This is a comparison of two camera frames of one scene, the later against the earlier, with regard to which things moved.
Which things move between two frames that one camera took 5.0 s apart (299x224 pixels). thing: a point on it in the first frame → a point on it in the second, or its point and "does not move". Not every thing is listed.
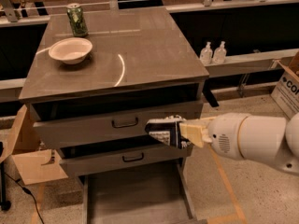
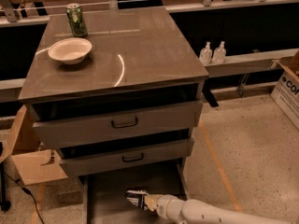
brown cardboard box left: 20,141 does not move
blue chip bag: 167,130 → 135,197
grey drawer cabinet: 97,79 does not move
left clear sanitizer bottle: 206,54 does not move
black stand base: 4,204 does not move
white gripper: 223,134 → 165,205
